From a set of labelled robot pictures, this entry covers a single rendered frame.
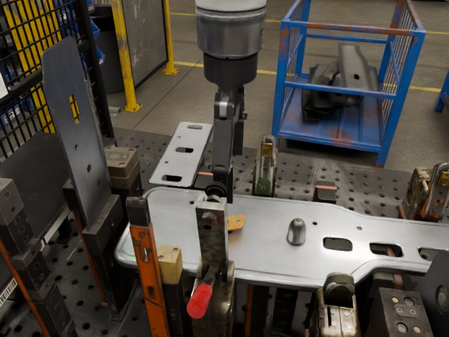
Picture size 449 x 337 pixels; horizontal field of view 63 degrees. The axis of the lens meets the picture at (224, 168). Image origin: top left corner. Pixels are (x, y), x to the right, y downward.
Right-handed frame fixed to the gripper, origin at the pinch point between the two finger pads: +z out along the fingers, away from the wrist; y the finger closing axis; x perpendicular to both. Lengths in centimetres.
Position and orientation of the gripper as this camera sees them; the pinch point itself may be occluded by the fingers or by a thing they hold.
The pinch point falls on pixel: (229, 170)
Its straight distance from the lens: 61.7
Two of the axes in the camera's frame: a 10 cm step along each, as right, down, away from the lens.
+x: -9.9, -0.9, 1.3
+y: 1.5, -5.8, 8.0
